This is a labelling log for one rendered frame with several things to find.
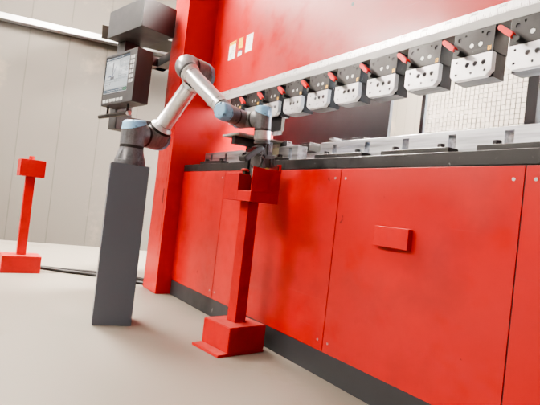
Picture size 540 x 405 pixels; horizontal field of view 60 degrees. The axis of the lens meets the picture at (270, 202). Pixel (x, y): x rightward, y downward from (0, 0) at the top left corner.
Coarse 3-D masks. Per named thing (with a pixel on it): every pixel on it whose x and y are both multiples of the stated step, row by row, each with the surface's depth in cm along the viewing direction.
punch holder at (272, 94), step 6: (270, 90) 258; (276, 90) 253; (270, 96) 257; (276, 96) 252; (282, 96) 251; (270, 102) 257; (276, 102) 251; (282, 102) 251; (276, 108) 250; (282, 108) 252; (276, 114) 251; (282, 114) 252
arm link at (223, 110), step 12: (180, 60) 216; (192, 60) 217; (180, 72) 215; (192, 72) 212; (192, 84) 212; (204, 84) 208; (204, 96) 207; (216, 96) 204; (216, 108) 200; (228, 108) 198; (228, 120) 201
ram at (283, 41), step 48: (240, 0) 299; (288, 0) 252; (336, 0) 219; (384, 0) 193; (432, 0) 172; (480, 0) 156; (240, 48) 292; (288, 48) 248; (336, 48) 215; (384, 48) 190
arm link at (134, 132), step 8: (128, 120) 230; (136, 120) 230; (128, 128) 228; (136, 128) 229; (144, 128) 233; (128, 136) 229; (136, 136) 229; (144, 136) 233; (152, 136) 237; (136, 144) 230; (144, 144) 236
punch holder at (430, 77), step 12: (420, 48) 174; (432, 48) 170; (444, 48) 168; (420, 60) 174; (432, 60) 169; (444, 60) 168; (408, 72) 178; (420, 72) 173; (432, 72) 170; (444, 72) 169; (408, 84) 177; (420, 84) 172; (432, 84) 168; (444, 84) 169
